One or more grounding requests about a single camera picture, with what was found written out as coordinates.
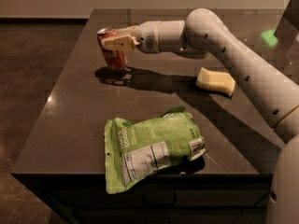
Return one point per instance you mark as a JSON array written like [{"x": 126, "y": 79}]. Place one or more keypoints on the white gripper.
[{"x": 148, "y": 36}]

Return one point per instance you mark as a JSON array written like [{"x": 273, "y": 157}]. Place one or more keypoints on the red coke can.
[{"x": 115, "y": 59}]

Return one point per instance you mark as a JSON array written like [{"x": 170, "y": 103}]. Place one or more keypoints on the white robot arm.
[{"x": 273, "y": 94}]

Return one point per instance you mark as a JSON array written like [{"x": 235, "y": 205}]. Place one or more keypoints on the yellow sponge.
[{"x": 215, "y": 81}]

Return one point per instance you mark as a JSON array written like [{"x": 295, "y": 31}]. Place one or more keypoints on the green snack bag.
[{"x": 134, "y": 151}]

